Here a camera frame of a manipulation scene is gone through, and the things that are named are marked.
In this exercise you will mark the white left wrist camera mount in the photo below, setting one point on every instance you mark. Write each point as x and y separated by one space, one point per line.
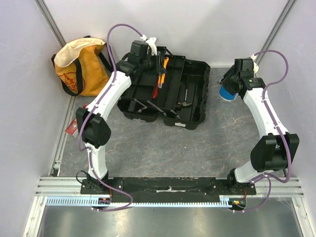
152 44

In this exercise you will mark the blue wrapped paper roll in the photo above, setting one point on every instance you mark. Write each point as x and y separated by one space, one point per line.
225 95

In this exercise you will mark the black rubber mallet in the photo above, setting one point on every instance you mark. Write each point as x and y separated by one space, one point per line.
192 78

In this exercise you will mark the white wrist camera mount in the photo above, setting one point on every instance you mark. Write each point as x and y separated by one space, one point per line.
255 65
152 44

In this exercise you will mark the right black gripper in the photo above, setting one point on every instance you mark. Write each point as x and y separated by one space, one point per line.
228 80

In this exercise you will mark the yellow canvas tote bag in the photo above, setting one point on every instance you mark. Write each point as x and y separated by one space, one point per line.
82 67

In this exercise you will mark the red small box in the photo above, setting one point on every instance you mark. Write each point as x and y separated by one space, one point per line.
72 128

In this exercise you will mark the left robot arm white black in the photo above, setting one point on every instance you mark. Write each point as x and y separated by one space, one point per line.
143 58

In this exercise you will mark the claw hammer red black handle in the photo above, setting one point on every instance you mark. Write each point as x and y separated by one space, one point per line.
185 104

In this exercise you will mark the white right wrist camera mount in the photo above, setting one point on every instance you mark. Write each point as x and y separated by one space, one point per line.
255 65

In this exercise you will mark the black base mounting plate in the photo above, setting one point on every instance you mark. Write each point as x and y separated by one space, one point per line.
167 189

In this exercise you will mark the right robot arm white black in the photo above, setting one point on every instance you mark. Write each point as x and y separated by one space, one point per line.
276 147

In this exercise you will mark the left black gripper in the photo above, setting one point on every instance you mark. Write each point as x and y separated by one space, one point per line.
157 59

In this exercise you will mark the black plastic tool box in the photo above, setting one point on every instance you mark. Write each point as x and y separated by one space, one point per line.
137 101

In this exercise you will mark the red black utility knife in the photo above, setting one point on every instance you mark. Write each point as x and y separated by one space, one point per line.
155 91

